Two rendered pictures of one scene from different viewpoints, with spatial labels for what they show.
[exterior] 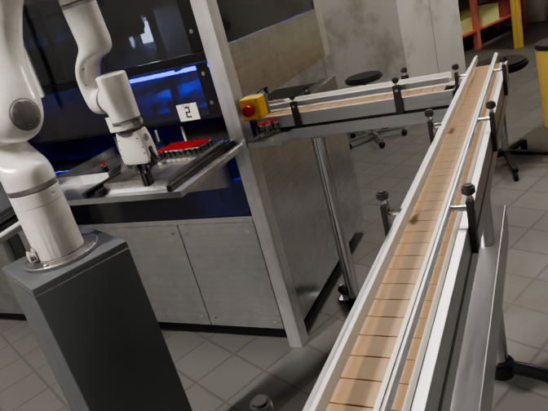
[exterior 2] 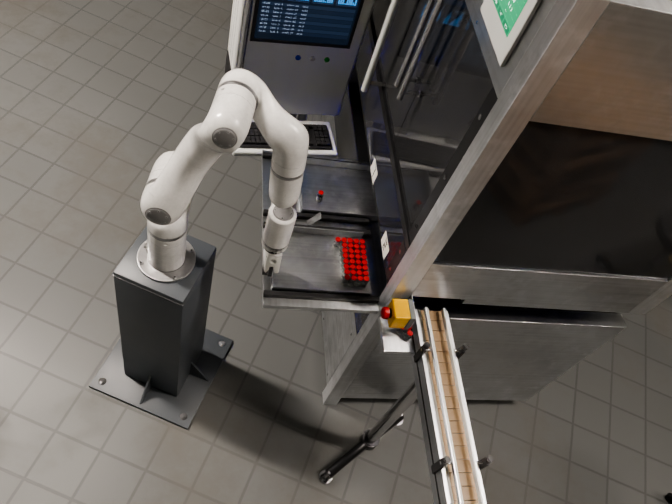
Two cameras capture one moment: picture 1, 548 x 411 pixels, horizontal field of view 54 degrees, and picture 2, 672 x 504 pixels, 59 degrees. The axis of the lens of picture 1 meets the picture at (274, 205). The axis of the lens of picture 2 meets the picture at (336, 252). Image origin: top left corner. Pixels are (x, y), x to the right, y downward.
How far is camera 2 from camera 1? 1.56 m
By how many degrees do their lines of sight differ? 42
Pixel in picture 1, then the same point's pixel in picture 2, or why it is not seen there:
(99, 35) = (279, 199)
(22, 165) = not seen: hidden behind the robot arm
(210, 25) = (420, 247)
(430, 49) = not seen: outside the picture
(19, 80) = (171, 196)
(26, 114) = (156, 218)
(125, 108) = (269, 240)
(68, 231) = (164, 263)
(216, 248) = not seen: hidden behind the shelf
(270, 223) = (358, 353)
